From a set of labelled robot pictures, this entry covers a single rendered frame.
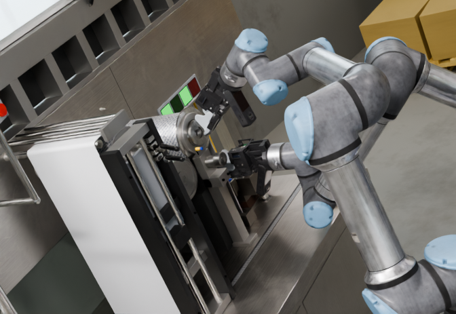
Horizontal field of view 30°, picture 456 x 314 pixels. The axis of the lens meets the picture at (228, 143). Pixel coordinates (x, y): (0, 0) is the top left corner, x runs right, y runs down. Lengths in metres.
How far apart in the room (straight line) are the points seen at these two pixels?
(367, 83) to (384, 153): 2.90
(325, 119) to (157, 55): 1.20
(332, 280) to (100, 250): 0.64
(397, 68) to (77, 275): 1.06
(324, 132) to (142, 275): 0.77
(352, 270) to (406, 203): 1.63
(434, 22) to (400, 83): 2.99
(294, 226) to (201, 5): 0.98
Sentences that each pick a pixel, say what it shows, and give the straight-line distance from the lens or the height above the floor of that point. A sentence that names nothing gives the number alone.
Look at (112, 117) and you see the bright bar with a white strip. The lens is 2.12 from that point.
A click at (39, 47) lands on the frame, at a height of 1.61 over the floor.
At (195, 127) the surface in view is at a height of 1.27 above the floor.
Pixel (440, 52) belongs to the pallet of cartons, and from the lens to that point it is 5.14.
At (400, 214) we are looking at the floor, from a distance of 4.06.
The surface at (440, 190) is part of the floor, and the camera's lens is 4.14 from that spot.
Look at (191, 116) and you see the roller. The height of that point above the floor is 1.30.
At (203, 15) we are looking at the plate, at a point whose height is 1.36.
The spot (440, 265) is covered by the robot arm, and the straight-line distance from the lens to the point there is 1.83.
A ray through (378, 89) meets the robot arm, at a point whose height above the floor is 1.41.
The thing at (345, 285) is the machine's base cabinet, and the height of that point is 0.70.
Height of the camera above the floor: 2.08
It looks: 22 degrees down
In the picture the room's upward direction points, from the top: 24 degrees counter-clockwise
